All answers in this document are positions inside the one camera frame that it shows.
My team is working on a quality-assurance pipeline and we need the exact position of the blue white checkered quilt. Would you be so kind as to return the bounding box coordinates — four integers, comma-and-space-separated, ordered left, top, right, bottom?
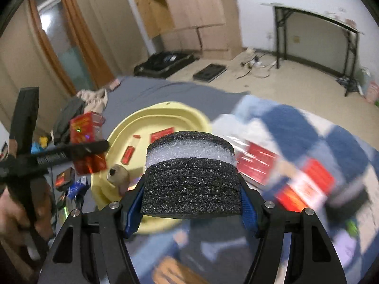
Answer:
127, 96, 378, 283

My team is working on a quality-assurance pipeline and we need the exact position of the red box with gold band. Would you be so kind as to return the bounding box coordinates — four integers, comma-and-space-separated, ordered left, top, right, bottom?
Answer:
236, 142, 280, 188

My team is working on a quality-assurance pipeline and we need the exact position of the person's left hand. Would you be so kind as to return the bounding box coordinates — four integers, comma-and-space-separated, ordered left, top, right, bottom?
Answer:
1, 177, 54, 248

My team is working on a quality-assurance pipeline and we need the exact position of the pile of clothes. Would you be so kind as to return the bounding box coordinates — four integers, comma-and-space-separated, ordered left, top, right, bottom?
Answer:
51, 88, 108, 146

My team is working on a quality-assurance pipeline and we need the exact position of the black foam cylinder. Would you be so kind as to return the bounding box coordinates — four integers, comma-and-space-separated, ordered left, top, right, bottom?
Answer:
141, 131, 242, 219
325, 178, 369, 224

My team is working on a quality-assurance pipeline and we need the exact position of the black folding table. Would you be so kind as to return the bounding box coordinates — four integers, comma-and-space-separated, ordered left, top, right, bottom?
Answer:
264, 3, 362, 96

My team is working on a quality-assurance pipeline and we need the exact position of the black flat tray on floor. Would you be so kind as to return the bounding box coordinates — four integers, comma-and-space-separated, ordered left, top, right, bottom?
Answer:
193, 63, 227, 83

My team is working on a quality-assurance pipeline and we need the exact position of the small round silver tin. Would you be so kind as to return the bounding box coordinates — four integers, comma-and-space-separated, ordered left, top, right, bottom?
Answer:
107, 164, 130, 197

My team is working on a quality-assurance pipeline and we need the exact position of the black open case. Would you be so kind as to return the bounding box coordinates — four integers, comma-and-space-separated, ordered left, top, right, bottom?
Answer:
134, 51, 197, 79

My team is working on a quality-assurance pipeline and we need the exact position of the wooden wardrobe cabinet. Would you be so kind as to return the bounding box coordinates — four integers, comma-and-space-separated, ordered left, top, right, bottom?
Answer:
134, 0, 243, 60

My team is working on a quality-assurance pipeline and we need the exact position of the yellow oval plastic tray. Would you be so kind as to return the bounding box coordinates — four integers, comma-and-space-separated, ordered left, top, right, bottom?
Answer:
90, 102, 211, 235

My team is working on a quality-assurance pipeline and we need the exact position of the red cigarette pack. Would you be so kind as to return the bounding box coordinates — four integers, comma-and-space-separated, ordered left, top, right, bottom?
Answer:
69, 111, 108, 175

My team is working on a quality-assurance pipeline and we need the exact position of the red carton with label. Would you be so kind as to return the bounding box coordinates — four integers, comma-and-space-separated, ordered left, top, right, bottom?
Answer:
275, 158, 335, 212

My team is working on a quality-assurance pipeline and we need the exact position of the pink paper bag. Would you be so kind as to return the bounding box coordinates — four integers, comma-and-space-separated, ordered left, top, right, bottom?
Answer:
365, 81, 379, 104

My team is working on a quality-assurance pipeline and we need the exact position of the white power strip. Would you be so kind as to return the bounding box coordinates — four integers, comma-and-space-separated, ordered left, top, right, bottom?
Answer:
236, 53, 278, 80

